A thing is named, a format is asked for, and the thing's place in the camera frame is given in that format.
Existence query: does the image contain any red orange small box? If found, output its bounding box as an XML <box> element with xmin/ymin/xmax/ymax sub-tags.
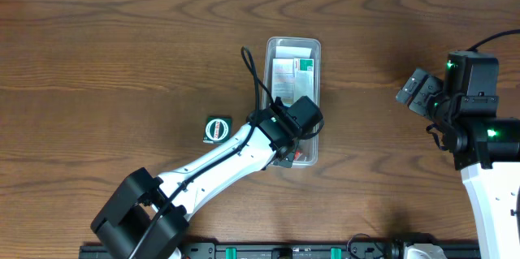
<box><xmin>294</xmin><ymin>150</ymin><xmax>302</xmax><ymax>161</ymax></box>

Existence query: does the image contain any green box white circle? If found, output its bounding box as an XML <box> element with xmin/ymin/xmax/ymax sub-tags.
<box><xmin>202</xmin><ymin>116</ymin><xmax>232</xmax><ymax>144</ymax></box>

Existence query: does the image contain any blue tall carton box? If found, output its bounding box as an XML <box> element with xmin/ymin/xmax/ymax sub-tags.
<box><xmin>271</xmin><ymin>58</ymin><xmax>295</xmax><ymax>106</ymax></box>

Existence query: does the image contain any clear plastic container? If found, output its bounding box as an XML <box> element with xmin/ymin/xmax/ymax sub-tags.
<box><xmin>262</xmin><ymin>37</ymin><xmax>321</xmax><ymax>168</ymax></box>

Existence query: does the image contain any white green medicine box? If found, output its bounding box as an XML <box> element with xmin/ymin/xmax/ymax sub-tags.
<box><xmin>293</xmin><ymin>58</ymin><xmax>314</xmax><ymax>101</ymax></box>

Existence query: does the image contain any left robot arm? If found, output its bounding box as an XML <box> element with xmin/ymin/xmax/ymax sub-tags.
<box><xmin>90</xmin><ymin>107</ymin><xmax>321</xmax><ymax>258</ymax></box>

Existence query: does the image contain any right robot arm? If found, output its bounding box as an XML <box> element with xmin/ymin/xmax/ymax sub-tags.
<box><xmin>396</xmin><ymin>65</ymin><xmax>519</xmax><ymax>258</ymax></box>

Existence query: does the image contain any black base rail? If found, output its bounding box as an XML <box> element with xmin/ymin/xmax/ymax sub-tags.
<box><xmin>78</xmin><ymin>234</ymin><xmax>483</xmax><ymax>259</ymax></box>

